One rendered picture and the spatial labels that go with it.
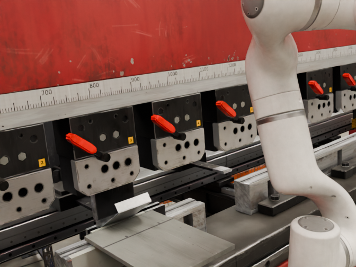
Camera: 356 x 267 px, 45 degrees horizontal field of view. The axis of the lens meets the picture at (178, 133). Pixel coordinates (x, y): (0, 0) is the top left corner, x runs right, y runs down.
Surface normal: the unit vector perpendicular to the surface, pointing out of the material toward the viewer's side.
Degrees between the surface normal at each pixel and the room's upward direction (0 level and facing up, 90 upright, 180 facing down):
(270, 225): 0
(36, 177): 90
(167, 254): 0
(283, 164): 80
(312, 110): 90
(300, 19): 128
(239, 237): 0
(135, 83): 90
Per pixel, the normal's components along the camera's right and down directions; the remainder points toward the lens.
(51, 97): 0.65, 0.11
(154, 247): -0.08, -0.97
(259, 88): -0.73, 0.11
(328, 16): 0.37, 0.74
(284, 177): -0.55, 0.12
